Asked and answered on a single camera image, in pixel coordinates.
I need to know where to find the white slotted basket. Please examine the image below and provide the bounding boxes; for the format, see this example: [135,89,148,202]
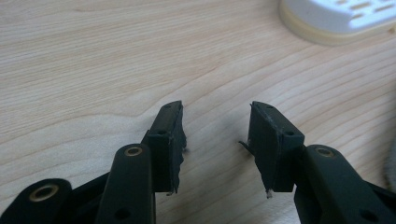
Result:
[279,0,396,35]

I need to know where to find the cream tray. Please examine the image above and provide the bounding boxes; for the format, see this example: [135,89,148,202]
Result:
[278,3,396,47]

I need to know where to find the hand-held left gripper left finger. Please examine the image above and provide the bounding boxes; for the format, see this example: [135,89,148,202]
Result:
[94,100,188,224]

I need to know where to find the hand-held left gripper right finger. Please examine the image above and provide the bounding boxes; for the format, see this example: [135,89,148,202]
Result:
[238,101,396,224]

